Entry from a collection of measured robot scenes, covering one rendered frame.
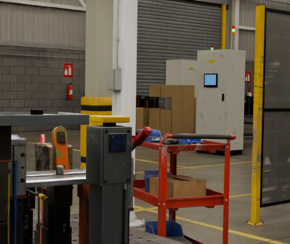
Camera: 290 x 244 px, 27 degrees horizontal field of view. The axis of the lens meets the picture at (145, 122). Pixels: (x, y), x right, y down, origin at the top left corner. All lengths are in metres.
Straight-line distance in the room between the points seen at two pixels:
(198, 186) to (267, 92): 2.28
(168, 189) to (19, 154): 2.39
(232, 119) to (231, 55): 1.20
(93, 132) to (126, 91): 4.18
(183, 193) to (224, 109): 7.96
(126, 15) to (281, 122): 1.79
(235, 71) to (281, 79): 5.76
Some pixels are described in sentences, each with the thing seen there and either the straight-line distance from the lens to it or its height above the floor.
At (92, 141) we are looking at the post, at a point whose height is 1.11.
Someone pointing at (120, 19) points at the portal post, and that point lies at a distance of 5.39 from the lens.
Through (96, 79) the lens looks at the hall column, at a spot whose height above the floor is 1.35.
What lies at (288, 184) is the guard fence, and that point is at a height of 0.32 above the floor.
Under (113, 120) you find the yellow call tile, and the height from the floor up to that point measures 1.15.
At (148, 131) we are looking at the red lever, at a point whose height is 1.13.
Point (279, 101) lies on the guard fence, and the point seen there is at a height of 1.12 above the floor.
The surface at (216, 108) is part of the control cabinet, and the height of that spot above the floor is 0.88.
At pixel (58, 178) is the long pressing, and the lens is 1.42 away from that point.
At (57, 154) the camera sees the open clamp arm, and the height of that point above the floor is 1.03.
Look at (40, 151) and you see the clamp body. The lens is 1.70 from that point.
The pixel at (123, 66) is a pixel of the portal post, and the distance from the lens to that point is 5.34.
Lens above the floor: 1.21
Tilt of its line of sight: 3 degrees down
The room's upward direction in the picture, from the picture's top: 1 degrees clockwise
